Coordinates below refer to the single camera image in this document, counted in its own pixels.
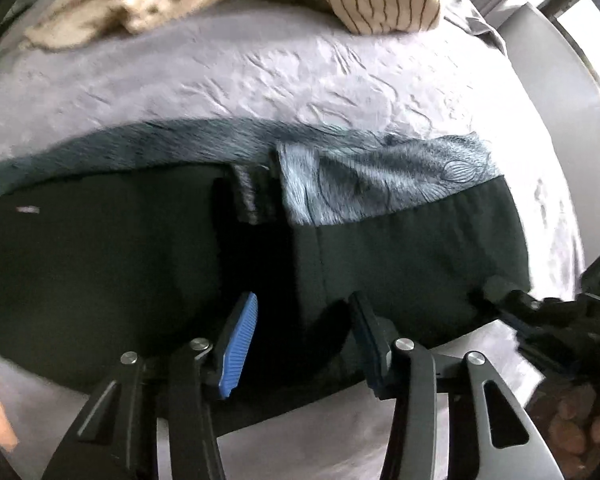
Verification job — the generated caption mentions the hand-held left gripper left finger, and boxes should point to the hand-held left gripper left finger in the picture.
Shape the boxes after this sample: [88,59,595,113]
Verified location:
[42,291,259,480]

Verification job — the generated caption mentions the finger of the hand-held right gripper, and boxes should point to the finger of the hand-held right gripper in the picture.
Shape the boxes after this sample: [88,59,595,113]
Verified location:
[500,310,581,377]
[472,276,549,320]

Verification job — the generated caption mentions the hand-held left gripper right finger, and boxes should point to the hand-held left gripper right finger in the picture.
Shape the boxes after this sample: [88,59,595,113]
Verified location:
[347,292,567,480]

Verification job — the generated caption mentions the black pants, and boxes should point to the black pants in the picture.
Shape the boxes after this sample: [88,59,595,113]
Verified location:
[0,162,531,396]

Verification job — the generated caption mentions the blue floral patterned cloth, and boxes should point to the blue floral patterned cloth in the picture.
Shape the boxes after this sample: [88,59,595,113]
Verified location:
[0,119,505,227]

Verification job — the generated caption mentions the lavender textured bedspread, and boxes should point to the lavender textured bedspread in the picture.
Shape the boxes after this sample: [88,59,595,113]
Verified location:
[0,0,588,480]

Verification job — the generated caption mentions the beige striped rumpled cloth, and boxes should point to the beige striped rumpled cloth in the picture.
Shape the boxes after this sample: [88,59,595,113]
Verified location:
[22,0,242,52]

